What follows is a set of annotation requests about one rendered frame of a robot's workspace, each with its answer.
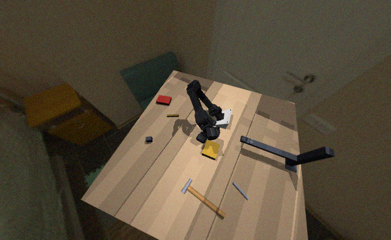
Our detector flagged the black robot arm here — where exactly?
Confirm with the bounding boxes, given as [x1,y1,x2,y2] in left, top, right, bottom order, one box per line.
[186,80,224,140]

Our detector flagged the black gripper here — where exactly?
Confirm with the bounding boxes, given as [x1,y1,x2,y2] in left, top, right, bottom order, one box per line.
[196,119,216,144]

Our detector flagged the hammer with wooden handle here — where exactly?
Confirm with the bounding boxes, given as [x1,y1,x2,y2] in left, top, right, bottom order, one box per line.
[181,179,226,218]

